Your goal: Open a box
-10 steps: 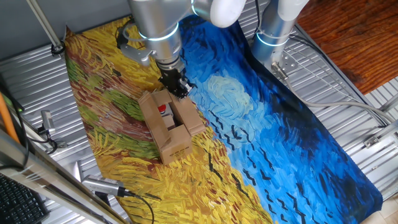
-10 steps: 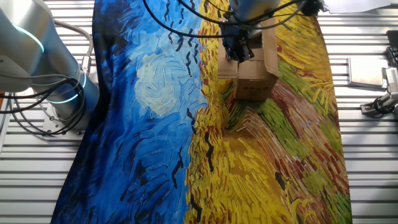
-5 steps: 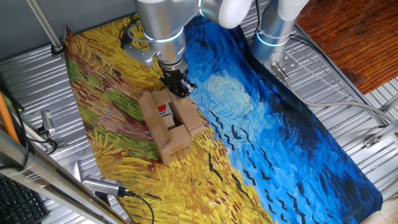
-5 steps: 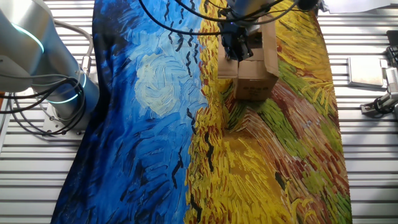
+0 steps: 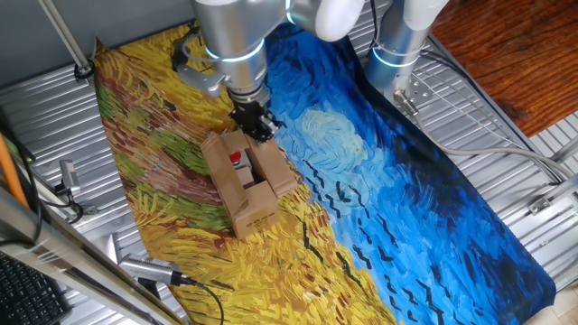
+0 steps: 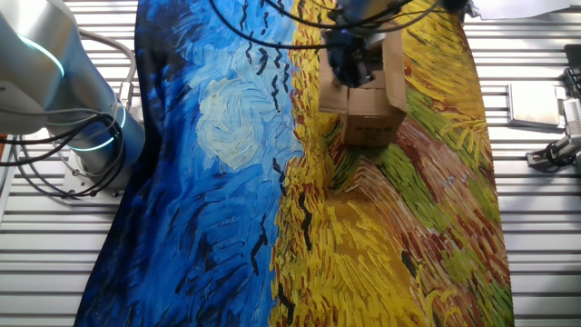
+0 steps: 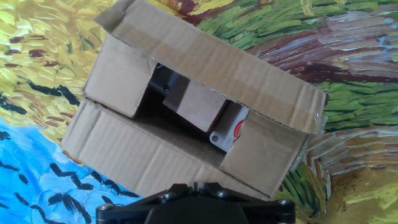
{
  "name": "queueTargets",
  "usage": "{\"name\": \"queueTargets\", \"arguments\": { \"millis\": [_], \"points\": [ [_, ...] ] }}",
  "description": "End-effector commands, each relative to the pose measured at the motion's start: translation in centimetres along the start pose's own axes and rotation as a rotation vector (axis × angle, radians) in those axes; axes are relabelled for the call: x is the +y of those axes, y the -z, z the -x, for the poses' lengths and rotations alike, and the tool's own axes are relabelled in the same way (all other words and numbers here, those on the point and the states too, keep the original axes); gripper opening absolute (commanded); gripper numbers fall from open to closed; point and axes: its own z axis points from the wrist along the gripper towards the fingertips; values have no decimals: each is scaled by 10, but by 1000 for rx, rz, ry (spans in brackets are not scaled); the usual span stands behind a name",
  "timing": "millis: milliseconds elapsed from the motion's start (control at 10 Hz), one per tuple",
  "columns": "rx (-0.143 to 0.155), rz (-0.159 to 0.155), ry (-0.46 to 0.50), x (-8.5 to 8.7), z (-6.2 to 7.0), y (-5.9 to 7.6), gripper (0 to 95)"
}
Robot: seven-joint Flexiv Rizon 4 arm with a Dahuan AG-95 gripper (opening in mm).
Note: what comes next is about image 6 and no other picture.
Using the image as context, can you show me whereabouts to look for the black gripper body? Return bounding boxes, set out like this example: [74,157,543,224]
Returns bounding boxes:
[324,29,380,69]

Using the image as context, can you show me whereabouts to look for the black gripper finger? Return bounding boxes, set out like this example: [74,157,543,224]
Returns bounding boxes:
[334,65,354,89]
[351,63,373,89]

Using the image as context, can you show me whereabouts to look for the brown cardboard box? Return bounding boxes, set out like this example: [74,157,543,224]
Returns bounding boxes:
[317,25,409,147]

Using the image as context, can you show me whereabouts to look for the shiny metal plate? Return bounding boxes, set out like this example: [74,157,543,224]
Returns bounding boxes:
[506,81,568,131]

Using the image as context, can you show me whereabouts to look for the painted wheat field cloth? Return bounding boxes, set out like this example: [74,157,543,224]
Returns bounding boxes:
[74,0,517,327]

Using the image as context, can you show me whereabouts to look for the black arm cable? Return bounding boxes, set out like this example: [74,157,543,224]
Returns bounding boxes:
[207,0,468,51]

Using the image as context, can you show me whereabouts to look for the silver camera clamp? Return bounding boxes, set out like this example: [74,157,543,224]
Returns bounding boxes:
[526,134,581,174]

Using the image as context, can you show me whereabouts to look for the silver ribbed camera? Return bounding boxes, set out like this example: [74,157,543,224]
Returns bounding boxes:
[561,97,581,137]

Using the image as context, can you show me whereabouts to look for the grey base cable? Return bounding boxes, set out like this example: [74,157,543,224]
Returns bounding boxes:
[76,26,138,113]

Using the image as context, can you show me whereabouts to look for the black base cable bundle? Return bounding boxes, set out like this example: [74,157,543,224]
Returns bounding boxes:
[0,111,129,199]

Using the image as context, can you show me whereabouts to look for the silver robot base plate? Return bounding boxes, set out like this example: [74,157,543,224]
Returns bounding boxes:
[61,149,126,205]

